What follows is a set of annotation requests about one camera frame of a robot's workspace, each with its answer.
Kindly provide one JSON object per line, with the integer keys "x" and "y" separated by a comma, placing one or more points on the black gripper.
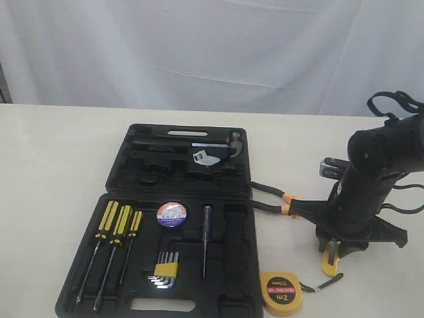
{"x": 350, "y": 214}

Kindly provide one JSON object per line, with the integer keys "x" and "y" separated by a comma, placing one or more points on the yellow utility knife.
{"x": 330, "y": 259}

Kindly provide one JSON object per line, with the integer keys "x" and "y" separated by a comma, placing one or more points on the yellow measuring tape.
{"x": 282, "y": 292}

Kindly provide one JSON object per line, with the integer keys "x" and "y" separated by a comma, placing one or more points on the black electrical tape roll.
{"x": 171, "y": 214}

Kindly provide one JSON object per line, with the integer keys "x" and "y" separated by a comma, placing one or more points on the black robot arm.
{"x": 377, "y": 159}

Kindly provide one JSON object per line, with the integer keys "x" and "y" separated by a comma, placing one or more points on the black plastic tool case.
{"x": 146, "y": 177}

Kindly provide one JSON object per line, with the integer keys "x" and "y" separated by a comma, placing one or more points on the voltage tester screwdriver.
{"x": 205, "y": 235}

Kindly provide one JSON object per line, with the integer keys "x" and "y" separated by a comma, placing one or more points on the silver adjustable wrench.
{"x": 202, "y": 162}

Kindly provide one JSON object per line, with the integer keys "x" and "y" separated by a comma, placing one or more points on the hex key set yellow holder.
{"x": 165, "y": 271}

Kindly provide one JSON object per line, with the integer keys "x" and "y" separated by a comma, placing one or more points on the white backdrop curtain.
{"x": 292, "y": 57}

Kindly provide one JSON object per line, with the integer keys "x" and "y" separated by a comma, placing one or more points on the small yellow black screwdriver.
{"x": 133, "y": 231}

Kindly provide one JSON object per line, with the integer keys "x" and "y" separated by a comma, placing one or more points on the middle yellow black screwdriver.
{"x": 117, "y": 239}

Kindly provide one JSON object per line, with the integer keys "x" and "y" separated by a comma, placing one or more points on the large yellow black screwdriver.
{"x": 101, "y": 235}

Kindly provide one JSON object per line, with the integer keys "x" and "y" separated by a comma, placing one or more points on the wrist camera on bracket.
{"x": 332, "y": 168}

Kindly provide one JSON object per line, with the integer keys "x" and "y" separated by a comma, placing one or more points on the pliers black orange handles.
{"x": 272, "y": 200}

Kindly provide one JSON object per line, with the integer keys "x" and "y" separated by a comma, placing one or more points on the claw hammer black handle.
{"x": 233, "y": 142}

